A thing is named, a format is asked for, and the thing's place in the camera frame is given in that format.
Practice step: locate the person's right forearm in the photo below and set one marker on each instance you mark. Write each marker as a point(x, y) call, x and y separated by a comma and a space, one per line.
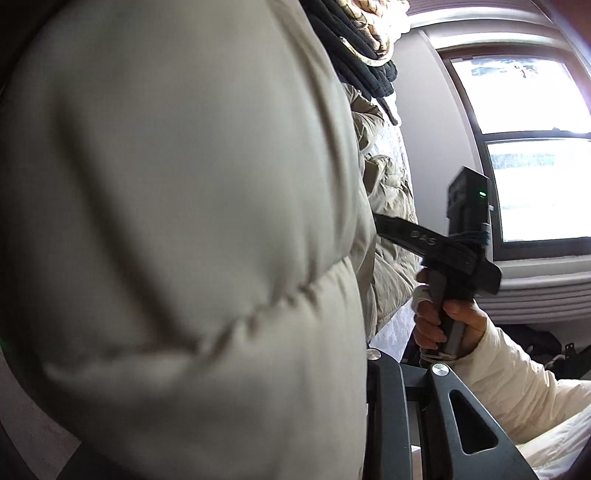
point(517, 378)

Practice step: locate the black knit garment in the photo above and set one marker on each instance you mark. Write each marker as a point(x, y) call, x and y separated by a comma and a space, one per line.
point(360, 69)

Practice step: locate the window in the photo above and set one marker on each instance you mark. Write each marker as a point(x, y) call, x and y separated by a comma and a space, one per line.
point(531, 115)

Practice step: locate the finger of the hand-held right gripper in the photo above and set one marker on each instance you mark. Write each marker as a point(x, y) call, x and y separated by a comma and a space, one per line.
point(392, 227)

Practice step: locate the cream striped garment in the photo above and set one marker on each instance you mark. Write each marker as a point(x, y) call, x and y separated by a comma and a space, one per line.
point(369, 41)

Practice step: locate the black bag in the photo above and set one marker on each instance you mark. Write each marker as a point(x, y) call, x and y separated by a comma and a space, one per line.
point(535, 346)

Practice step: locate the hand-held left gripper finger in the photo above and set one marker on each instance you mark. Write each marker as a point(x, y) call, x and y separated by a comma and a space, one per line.
point(392, 415)

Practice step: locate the person's right hand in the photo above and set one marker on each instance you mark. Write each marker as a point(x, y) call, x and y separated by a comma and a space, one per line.
point(471, 323)

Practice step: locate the white patterned cloth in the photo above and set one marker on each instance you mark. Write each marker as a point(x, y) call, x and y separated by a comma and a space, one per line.
point(392, 143)

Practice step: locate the white radiator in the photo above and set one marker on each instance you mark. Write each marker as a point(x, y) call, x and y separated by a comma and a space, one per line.
point(545, 290)

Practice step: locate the beige puffer jacket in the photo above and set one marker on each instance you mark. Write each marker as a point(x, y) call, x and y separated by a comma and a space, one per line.
point(184, 207)

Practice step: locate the person's cream coat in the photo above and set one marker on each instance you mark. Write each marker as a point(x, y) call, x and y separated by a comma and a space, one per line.
point(558, 447)

